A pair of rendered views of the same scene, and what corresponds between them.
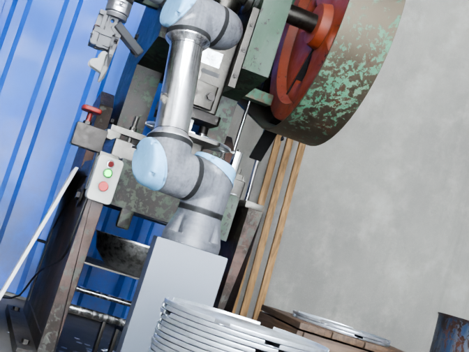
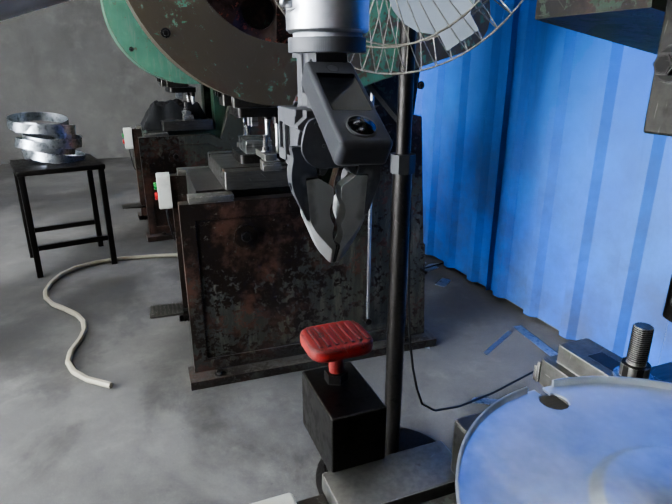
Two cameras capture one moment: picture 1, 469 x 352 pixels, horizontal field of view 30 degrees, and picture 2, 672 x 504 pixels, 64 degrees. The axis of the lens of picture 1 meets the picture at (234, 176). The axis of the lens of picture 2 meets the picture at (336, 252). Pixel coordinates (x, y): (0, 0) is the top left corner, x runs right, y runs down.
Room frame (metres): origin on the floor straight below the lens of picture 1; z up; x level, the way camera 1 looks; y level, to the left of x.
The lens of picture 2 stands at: (2.57, -0.03, 1.03)
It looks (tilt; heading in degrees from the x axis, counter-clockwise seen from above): 19 degrees down; 84
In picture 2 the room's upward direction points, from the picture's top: straight up
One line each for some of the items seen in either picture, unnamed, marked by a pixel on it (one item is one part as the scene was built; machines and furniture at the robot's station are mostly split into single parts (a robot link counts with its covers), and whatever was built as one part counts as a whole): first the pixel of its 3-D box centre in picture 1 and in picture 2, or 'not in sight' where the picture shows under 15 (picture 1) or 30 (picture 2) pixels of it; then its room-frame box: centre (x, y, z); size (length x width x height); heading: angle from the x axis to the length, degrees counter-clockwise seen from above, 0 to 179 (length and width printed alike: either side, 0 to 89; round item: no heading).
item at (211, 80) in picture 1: (205, 67); not in sight; (2.90, 0.20, 1.04); 0.17 x 0.15 x 0.30; 15
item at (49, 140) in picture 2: not in sight; (60, 189); (1.41, 2.93, 0.40); 0.45 x 0.40 x 0.79; 117
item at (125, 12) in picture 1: (118, 8); (323, 13); (2.62, 0.49, 1.07); 0.08 x 0.08 x 0.05
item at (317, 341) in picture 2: (88, 119); (336, 364); (2.63, 0.47, 0.72); 0.07 x 0.06 x 0.08; 15
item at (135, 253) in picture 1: (140, 259); not in sight; (2.94, 0.21, 0.36); 0.34 x 0.34 x 0.10
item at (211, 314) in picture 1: (246, 325); not in sight; (1.49, -0.10, 0.35); 0.29 x 0.29 x 0.01
